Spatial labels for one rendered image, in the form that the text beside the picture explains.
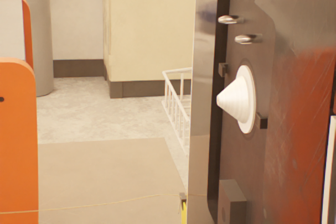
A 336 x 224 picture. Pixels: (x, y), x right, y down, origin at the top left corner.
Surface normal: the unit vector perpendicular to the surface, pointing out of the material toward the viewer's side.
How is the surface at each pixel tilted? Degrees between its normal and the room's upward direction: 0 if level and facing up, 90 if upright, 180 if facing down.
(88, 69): 90
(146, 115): 0
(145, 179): 0
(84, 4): 90
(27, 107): 90
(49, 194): 0
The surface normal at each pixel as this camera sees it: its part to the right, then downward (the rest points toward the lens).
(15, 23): 0.03, -0.93
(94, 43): 0.17, 0.37
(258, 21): -0.99, 0.04
